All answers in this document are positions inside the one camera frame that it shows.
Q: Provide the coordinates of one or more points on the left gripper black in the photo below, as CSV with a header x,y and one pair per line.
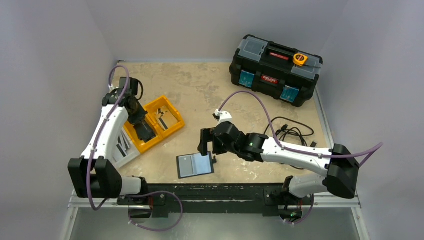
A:
x,y
140,117

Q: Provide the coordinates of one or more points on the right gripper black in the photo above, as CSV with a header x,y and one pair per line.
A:
x,y
206,141

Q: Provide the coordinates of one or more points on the card with black stripe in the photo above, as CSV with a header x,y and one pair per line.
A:
x,y
165,118

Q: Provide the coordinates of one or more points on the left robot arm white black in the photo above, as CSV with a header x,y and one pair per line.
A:
x,y
94,174

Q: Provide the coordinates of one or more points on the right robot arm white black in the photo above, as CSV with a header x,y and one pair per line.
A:
x,y
332,170

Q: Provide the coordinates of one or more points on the yellow plastic bin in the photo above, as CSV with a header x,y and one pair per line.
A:
x,y
151,109

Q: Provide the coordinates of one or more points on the white plastic bin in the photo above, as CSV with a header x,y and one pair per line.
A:
x,y
124,150

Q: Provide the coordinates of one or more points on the black plastic toolbox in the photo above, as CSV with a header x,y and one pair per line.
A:
x,y
267,67

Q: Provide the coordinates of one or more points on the orange tape measure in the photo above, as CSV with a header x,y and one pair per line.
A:
x,y
299,59

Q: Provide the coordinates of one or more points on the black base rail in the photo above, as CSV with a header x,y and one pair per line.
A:
x,y
266,199

